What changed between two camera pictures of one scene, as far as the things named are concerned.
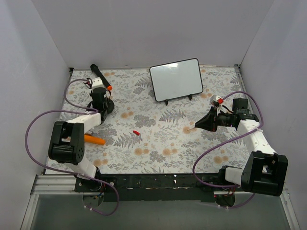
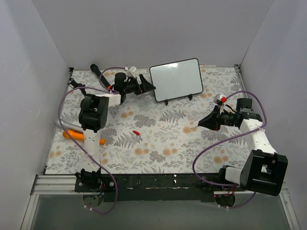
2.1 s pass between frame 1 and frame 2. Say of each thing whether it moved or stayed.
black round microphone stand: moved
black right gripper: stayed
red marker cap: stayed
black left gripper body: moved
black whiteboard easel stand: stayed
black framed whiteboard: stayed
